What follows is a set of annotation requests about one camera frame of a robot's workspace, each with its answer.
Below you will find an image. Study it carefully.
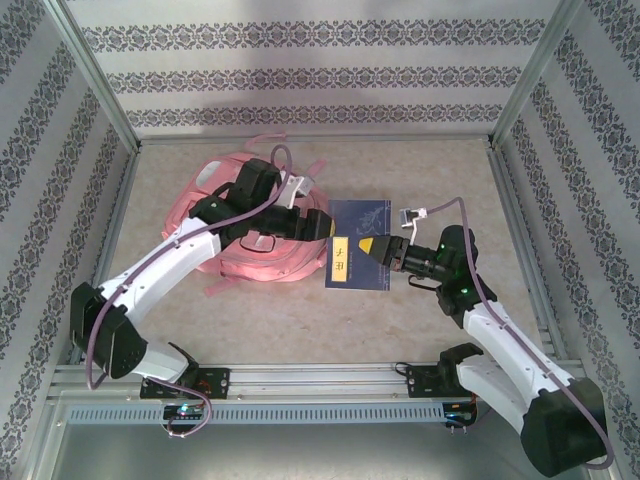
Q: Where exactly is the dark navy floral book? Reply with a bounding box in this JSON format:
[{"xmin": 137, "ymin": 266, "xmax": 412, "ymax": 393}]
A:
[{"xmin": 323, "ymin": 198, "xmax": 394, "ymax": 293}]

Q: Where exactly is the pink student backpack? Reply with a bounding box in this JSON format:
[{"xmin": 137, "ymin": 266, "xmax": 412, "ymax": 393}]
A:
[{"xmin": 162, "ymin": 132, "xmax": 331, "ymax": 296}]

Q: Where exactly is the grey metal sheet panel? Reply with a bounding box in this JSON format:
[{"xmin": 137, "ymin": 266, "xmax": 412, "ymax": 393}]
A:
[{"xmin": 47, "ymin": 422, "xmax": 601, "ymax": 480}]

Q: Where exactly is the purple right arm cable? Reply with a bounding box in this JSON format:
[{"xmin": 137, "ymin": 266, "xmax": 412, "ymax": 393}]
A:
[{"xmin": 422, "ymin": 197, "xmax": 616, "ymax": 469}]

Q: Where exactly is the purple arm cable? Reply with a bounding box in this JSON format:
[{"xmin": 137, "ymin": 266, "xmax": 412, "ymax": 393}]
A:
[
  {"xmin": 422, "ymin": 197, "xmax": 616, "ymax": 469},
  {"xmin": 84, "ymin": 144, "xmax": 296, "ymax": 391}
]

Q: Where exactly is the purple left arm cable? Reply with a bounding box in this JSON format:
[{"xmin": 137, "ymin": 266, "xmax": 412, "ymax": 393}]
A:
[{"xmin": 84, "ymin": 144, "xmax": 296, "ymax": 391}]

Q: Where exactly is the aluminium frame cross bar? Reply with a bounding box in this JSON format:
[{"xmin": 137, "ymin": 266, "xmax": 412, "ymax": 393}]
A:
[{"xmin": 137, "ymin": 133, "xmax": 494, "ymax": 147}]

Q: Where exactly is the aluminium frame side bar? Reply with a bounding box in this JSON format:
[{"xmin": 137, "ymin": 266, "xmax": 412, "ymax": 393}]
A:
[
  {"xmin": 69, "ymin": 142, "xmax": 144, "ymax": 366},
  {"xmin": 487, "ymin": 139, "xmax": 571, "ymax": 361}
]

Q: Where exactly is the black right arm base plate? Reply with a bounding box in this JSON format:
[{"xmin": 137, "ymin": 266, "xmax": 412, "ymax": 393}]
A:
[{"xmin": 405, "ymin": 364, "xmax": 499, "ymax": 400}]

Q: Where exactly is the aluminium mounting rail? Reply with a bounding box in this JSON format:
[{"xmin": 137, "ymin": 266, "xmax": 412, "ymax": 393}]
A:
[{"xmin": 47, "ymin": 363, "xmax": 586, "ymax": 402}]

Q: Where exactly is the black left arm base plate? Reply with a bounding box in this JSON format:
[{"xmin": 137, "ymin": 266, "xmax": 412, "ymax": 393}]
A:
[{"xmin": 139, "ymin": 366, "xmax": 232, "ymax": 401}]

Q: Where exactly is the grey slotted cable duct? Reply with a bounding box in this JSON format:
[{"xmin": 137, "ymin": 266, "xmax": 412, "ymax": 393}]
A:
[{"xmin": 67, "ymin": 402, "xmax": 446, "ymax": 426}]

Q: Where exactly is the aluminium frame post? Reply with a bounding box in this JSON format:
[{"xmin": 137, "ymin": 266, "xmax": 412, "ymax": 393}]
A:
[
  {"xmin": 487, "ymin": 0, "xmax": 589, "ymax": 149},
  {"xmin": 47, "ymin": 0, "xmax": 142, "ymax": 151}
]

